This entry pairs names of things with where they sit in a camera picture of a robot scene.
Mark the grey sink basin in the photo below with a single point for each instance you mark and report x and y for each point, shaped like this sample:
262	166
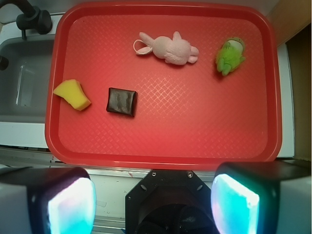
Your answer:
24	83

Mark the red plastic tray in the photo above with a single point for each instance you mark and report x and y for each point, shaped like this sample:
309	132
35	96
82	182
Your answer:
187	117

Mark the black box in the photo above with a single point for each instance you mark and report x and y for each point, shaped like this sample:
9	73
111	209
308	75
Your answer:
122	101

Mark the pink plush bunny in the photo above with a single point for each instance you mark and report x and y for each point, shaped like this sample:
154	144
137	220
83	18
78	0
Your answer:
175	50

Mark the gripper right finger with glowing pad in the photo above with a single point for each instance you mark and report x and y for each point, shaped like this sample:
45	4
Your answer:
263	197

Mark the black faucet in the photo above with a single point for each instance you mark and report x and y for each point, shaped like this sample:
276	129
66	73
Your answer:
32	18

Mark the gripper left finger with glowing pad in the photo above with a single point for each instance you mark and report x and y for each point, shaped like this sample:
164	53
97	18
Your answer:
46	201

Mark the green plush frog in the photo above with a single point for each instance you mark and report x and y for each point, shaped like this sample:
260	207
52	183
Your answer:
230	56

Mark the yellow sponge wedge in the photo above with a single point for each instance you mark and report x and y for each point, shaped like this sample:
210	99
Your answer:
71	91

